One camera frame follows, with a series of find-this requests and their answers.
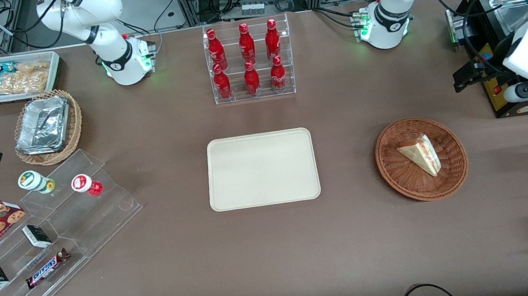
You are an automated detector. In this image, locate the red cola bottle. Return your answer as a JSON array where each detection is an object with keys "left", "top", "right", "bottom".
[
  {"left": 212, "top": 62, "right": 233, "bottom": 101},
  {"left": 242, "top": 60, "right": 262, "bottom": 97},
  {"left": 263, "top": 18, "right": 283, "bottom": 61},
  {"left": 205, "top": 27, "right": 229, "bottom": 72},
  {"left": 268, "top": 54, "right": 288, "bottom": 93},
  {"left": 237, "top": 22, "right": 257, "bottom": 65}
]

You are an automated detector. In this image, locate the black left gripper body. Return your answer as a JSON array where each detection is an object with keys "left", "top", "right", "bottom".
[{"left": 471, "top": 34, "right": 519, "bottom": 92}]

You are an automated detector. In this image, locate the light wicker basket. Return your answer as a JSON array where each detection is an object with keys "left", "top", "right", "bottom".
[{"left": 9, "top": 87, "right": 87, "bottom": 169}]

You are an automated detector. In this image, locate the triangular sandwich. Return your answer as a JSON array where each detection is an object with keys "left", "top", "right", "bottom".
[{"left": 395, "top": 132, "right": 443, "bottom": 181}]

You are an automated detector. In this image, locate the black cable loop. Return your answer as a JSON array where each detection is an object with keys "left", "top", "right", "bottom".
[{"left": 393, "top": 280, "right": 460, "bottom": 296}]

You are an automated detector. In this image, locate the green capped drink bottle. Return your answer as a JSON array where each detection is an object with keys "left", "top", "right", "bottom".
[{"left": 16, "top": 168, "right": 57, "bottom": 197}]

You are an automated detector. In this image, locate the red capped drink bottle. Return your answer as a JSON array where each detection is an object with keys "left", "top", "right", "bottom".
[{"left": 70, "top": 171, "right": 104, "bottom": 199}]

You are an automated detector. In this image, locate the beige plastic tray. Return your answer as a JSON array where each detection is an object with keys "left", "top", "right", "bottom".
[{"left": 203, "top": 126, "right": 323, "bottom": 213}]

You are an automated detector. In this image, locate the snickers chocolate bar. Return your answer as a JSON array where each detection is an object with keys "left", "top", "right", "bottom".
[{"left": 22, "top": 247, "right": 74, "bottom": 291}]

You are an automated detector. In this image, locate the brown wicker basket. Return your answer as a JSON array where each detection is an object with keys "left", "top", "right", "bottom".
[{"left": 372, "top": 112, "right": 472, "bottom": 206}]

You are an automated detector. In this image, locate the white power strip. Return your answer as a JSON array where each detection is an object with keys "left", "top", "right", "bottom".
[{"left": 239, "top": 0, "right": 265, "bottom": 17}]

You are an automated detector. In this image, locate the aluminium foil tray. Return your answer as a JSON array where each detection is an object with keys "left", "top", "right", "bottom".
[{"left": 11, "top": 94, "right": 75, "bottom": 158}]

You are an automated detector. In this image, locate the clear bag of crackers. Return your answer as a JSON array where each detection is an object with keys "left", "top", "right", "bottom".
[{"left": 0, "top": 60, "right": 53, "bottom": 97}]

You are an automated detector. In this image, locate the clear acrylic bottle rack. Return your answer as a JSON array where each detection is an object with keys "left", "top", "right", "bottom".
[{"left": 201, "top": 13, "right": 298, "bottom": 106}]

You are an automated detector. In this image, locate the clear acrylic stepped display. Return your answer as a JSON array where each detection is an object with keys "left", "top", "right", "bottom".
[{"left": 0, "top": 142, "right": 153, "bottom": 296}]

